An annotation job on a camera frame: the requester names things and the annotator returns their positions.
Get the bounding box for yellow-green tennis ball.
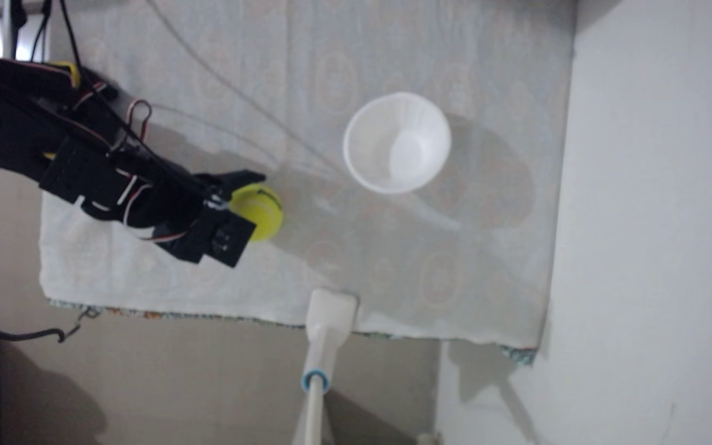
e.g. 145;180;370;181
229;183;285;242

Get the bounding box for white plastic bowl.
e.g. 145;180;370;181
342;92;453;196

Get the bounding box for white clamp with gooseneck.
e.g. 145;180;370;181
291;288;359;445

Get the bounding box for white patterned table cloth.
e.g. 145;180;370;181
39;0;577;366

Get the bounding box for metal pole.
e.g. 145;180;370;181
0;0;21;61

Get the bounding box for black camera box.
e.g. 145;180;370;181
156;206;257;268

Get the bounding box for thin black camera cable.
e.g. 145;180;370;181
58;0;211;195

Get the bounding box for black cable with hook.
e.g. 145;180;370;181
0;307;101;344

